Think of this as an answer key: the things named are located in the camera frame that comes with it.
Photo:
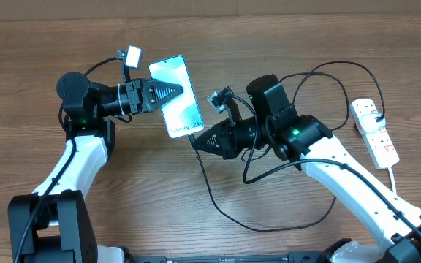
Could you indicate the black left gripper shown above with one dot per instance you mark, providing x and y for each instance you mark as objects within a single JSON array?
[{"x": 141, "y": 94}]

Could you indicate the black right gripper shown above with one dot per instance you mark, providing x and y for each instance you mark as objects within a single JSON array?
[{"x": 225, "y": 146}]

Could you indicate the Samsung Galaxy smartphone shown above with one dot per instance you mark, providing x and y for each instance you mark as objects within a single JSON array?
[{"x": 182, "y": 114}]

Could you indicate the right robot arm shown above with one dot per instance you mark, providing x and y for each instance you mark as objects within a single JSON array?
[{"x": 304, "y": 142}]

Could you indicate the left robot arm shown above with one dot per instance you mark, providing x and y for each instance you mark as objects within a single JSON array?
[{"x": 52, "y": 223}]

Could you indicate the white charger adapter plug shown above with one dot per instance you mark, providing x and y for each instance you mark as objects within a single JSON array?
[{"x": 371, "y": 122}]

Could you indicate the white power strip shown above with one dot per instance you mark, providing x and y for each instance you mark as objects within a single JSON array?
[{"x": 378, "y": 143}]

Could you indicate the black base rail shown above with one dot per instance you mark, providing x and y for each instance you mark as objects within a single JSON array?
[{"x": 292, "y": 257}]

